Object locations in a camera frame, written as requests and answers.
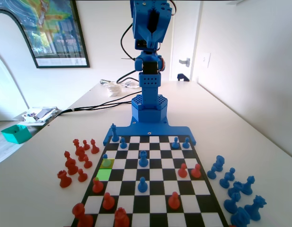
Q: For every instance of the blue chess pawn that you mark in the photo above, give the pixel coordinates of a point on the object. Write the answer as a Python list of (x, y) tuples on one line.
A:
[(224, 181), (186, 143), (211, 173), (122, 143), (175, 143), (142, 185), (106, 162), (231, 174)]

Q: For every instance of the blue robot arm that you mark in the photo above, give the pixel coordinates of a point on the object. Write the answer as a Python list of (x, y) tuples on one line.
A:
[(149, 94)]

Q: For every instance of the blue chess king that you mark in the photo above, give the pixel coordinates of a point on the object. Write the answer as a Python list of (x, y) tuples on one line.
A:
[(115, 134)]

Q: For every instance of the red chess bishop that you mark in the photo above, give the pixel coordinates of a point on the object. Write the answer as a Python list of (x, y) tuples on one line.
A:
[(67, 156), (94, 146)]

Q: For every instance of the red chess pawn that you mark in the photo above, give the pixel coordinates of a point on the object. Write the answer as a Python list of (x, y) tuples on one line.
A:
[(196, 171), (108, 201), (174, 201), (97, 186), (86, 144), (183, 170), (82, 175), (87, 162)]

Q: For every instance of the red chess queen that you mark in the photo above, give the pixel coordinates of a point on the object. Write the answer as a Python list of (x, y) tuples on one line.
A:
[(76, 143)]

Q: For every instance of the red chess knight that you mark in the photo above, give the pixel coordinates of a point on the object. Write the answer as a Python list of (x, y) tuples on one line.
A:
[(81, 153), (72, 167)]

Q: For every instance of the blue chess bishop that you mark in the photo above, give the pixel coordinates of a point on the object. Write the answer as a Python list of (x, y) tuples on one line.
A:
[(232, 203), (248, 185)]

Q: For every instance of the blue chess queen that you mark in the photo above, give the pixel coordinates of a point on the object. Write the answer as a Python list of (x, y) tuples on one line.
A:
[(256, 209)]

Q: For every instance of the white door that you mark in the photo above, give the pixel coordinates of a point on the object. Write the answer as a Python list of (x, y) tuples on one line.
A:
[(183, 35)]

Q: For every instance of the black zip tie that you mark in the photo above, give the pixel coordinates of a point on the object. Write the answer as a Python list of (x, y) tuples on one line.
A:
[(128, 58)]

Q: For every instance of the blue plastic clamp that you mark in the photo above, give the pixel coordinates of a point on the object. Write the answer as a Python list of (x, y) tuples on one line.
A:
[(183, 77)]

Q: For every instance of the small metal cylinder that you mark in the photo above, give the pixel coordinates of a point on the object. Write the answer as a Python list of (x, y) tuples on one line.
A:
[(103, 81)]

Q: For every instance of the white stacked paper cups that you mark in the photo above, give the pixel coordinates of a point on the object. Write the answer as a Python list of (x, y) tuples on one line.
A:
[(114, 89)]

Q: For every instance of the black framed map poster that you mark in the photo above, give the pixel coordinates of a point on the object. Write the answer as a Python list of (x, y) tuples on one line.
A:
[(53, 30)]

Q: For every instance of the blue pawn board centre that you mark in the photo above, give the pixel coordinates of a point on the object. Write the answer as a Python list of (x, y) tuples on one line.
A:
[(143, 159)]

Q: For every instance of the pile of papers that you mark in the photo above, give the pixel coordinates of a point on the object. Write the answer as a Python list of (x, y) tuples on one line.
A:
[(45, 113)]

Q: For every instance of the white arched panel black rim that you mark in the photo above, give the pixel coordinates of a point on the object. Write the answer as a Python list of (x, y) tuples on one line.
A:
[(8, 47)]

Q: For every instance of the black white chessboard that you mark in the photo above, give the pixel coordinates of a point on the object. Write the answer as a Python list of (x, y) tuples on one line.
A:
[(155, 189)]

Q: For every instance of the teal plastic box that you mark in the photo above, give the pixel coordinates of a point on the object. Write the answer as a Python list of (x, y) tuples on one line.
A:
[(16, 136)]

